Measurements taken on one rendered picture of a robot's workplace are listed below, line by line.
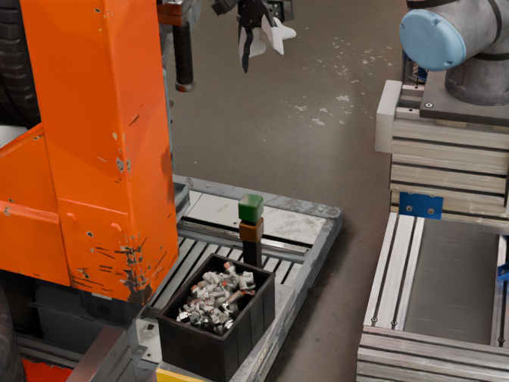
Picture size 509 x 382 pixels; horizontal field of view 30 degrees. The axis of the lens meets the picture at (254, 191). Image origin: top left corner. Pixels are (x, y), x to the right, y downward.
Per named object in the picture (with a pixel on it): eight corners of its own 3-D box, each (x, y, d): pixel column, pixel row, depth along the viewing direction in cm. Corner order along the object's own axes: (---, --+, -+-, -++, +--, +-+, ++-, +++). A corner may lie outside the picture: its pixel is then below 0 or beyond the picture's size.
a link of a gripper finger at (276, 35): (307, 42, 184) (288, 13, 189) (281, 42, 181) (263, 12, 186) (302, 55, 186) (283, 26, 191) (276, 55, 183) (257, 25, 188)
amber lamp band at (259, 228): (245, 228, 188) (245, 212, 186) (264, 232, 187) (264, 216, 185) (238, 239, 185) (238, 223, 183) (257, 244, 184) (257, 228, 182)
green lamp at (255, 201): (245, 208, 186) (245, 191, 183) (264, 211, 184) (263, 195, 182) (237, 220, 183) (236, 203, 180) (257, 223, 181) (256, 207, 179)
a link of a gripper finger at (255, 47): (265, 73, 198) (274, 31, 194) (240, 73, 195) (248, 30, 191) (258, 67, 201) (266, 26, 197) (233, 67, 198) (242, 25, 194)
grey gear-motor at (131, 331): (29, 290, 249) (4, 181, 228) (173, 328, 236) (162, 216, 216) (-11, 336, 235) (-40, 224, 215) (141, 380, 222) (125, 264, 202)
